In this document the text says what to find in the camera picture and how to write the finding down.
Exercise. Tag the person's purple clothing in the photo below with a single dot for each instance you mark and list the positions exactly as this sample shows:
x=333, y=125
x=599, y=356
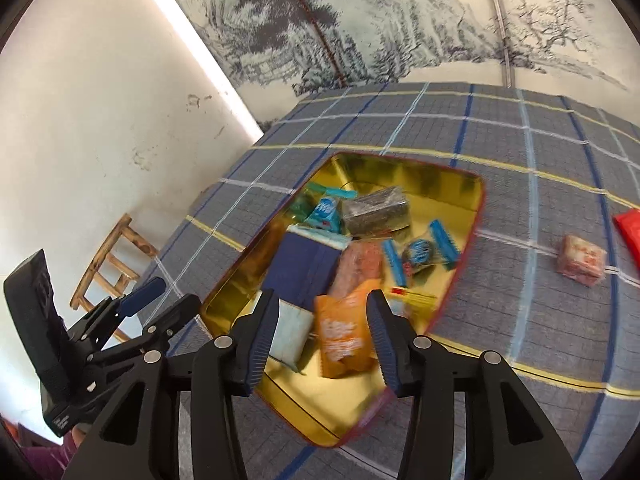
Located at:
x=47, y=460

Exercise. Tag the blue candy packet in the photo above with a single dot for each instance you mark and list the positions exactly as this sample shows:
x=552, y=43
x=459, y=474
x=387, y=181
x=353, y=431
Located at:
x=420, y=252
x=325, y=212

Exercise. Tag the pink square snack packet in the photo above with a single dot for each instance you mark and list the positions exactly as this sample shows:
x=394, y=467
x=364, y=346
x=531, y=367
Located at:
x=581, y=260

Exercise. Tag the dark sesame snack bar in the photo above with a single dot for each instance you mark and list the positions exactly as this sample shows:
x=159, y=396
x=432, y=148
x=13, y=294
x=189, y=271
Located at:
x=377, y=210

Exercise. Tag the red tin box gold interior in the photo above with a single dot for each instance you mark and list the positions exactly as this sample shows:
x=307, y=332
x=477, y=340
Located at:
x=450, y=195

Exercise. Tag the red snack packet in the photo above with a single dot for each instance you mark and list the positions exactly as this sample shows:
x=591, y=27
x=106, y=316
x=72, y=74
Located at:
x=630, y=232

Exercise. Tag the navy and light blue pack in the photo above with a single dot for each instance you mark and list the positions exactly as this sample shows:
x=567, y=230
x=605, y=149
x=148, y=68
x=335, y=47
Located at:
x=305, y=265

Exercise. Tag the wooden chair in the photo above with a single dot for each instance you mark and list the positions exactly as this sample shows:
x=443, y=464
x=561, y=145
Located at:
x=117, y=250

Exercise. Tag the orange snack packet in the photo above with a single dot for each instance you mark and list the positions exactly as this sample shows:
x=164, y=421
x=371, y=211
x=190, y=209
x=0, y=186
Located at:
x=342, y=332

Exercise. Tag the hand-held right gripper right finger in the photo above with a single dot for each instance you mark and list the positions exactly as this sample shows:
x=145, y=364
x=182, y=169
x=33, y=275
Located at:
x=382, y=340

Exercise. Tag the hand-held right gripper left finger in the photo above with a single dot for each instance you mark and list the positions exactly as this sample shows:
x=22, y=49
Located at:
x=260, y=340

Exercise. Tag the pink oblong snack packet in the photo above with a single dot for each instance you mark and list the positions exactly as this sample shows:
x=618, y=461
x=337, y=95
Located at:
x=357, y=265

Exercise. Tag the landscape painted folding screen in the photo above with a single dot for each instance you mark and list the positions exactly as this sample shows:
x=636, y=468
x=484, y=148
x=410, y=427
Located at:
x=390, y=15

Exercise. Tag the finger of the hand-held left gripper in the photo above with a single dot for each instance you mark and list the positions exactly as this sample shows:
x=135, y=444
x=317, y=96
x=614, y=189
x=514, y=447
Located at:
x=145, y=292
x=170, y=320

